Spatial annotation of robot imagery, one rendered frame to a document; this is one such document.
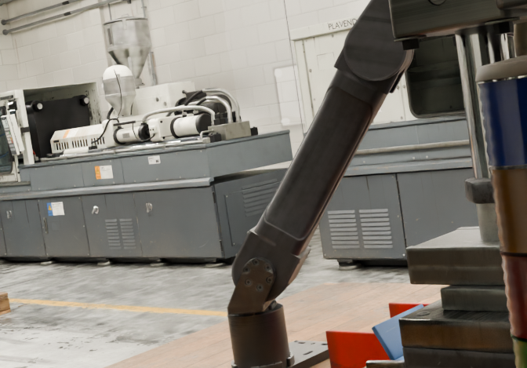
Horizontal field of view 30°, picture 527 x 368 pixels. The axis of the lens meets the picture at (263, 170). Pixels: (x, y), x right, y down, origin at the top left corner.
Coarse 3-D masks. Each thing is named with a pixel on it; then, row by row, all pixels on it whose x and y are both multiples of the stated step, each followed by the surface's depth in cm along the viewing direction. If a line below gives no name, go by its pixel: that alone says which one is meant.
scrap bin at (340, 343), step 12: (396, 312) 108; (336, 336) 99; (348, 336) 98; (360, 336) 97; (372, 336) 96; (336, 348) 99; (348, 348) 98; (360, 348) 97; (372, 348) 96; (336, 360) 99; (348, 360) 98; (360, 360) 97
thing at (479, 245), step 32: (480, 32) 66; (480, 64) 67; (480, 128) 67; (480, 160) 68; (480, 192) 67; (480, 224) 69; (416, 256) 69; (448, 256) 68; (480, 256) 66; (448, 288) 67; (480, 288) 66; (416, 320) 66; (448, 320) 64; (480, 320) 63; (416, 352) 66; (448, 352) 65; (480, 352) 63; (512, 352) 62
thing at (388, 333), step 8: (408, 312) 79; (392, 320) 77; (376, 328) 75; (384, 328) 76; (392, 328) 76; (376, 336) 75; (384, 336) 75; (392, 336) 76; (400, 336) 76; (384, 344) 75; (392, 344) 75; (400, 344) 76; (392, 352) 75; (400, 352) 75
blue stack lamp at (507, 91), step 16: (512, 80) 38; (480, 96) 40; (496, 96) 39; (512, 96) 38; (496, 112) 39; (512, 112) 38; (496, 128) 39; (512, 128) 38; (496, 144) 39; (512, 144) 39; (496, 160) 39; (512, 160) 39
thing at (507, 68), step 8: (520, 56) 39; (488, 64) 39; (496, 64) 39; (504, 64) 38; (512, 64) 38; (520, 64) 38; (480, 72) 39; (488, 72) 39; (496, 72) 38; (504, 72) 38; (512, 72) 38; (520, 72) 38; (480, 80) 39; (488, 80) 39
